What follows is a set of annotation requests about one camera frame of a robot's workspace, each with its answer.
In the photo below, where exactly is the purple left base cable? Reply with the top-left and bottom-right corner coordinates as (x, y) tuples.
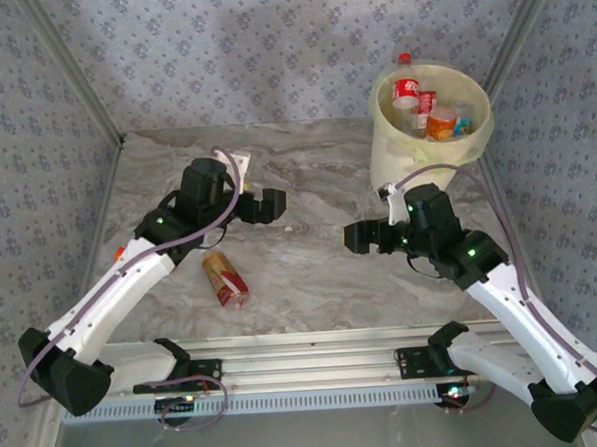
(135, 374), (231, 434)

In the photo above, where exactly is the grey slotted cable duct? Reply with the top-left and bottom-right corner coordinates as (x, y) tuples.
(61, 383), (452, 426)

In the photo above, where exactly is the controller circuit board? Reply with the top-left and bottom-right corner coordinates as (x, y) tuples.
(435, 381), (478, 410)
(153, 394), (199, 426)

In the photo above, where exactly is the right controller circuit board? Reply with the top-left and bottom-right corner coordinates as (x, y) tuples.
(435, 381), (478, 410)

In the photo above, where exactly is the aluminium frame post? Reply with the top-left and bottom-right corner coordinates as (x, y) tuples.
(481, 0), (568, 94)
(15, 0), (126, 149)

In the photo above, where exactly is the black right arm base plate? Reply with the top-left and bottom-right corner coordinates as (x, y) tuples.
(393, 342), (468, 381)

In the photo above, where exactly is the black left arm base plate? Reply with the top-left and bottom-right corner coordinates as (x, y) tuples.
(132, 357), (226, 396)

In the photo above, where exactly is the yellow-green bin liner bag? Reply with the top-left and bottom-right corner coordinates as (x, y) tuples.
(366, 55), (497, 174)

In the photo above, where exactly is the aluminium table edge rail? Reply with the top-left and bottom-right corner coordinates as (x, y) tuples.
(478, 149), (555, 335)
(68, 136), (136, 306)

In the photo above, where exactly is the thin black right gripper cable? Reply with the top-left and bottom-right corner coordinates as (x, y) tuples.
(406, 252), (444, 281)

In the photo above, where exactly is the left controller circuit board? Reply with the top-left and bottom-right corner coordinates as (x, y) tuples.
(153, 394), (199, 426)

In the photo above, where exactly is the aluminium front rail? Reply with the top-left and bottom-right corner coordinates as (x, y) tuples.
(98, 318), (551, 401)

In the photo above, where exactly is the red snack packet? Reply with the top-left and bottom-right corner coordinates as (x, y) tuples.
(200, 249), (253, 311)

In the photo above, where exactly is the red label bottle red cap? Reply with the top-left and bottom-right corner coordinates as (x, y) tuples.
(388, 50), (423, 113)

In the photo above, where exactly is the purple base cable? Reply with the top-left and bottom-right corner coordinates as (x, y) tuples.
(135, 374), (231, 434)
(442, 372), (499, 415)

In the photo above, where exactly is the white round waste bin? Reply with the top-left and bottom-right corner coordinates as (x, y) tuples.
(363, 55), (498, 196)

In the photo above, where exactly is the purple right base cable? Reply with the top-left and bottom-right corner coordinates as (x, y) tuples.
(442, 372), (499, 415)

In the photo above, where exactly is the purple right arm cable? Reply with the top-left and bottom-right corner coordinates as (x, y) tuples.
(388, 155), (597, 447)

